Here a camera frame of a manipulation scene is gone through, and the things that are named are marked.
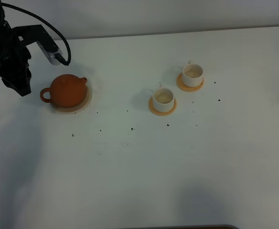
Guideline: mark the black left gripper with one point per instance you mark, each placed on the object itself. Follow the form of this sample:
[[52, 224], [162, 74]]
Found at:
[[14, 57]]

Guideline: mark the brown clay teapot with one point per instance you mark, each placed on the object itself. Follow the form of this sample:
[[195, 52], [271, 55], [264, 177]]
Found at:
[[66, 91]]

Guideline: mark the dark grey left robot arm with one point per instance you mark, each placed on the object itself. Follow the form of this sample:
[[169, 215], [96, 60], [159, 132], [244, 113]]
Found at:
[[14, 67]]

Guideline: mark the beige round teapot coaster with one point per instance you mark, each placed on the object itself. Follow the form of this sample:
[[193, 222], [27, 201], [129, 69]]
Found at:
[[75, 109]]

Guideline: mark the near orange cup coaster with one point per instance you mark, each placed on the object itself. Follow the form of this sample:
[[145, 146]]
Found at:
[[154, 111]]

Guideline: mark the orange cup coaster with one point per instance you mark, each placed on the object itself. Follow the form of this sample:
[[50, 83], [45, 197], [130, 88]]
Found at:
[[154, 111], [186, 88]]

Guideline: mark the near white teacup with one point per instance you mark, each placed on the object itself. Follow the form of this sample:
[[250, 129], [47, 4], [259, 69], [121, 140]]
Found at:
[[163, 99]]

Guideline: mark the white teacup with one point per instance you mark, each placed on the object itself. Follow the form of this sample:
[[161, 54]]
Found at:
[[192, 75], [163, 99]]

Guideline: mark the far orange cup coaster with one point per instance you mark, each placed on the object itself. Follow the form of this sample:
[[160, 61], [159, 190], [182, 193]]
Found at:
[[186, 88]]

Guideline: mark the far white teacup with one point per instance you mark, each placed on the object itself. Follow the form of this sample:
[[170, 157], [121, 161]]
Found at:
[[192, 75]]

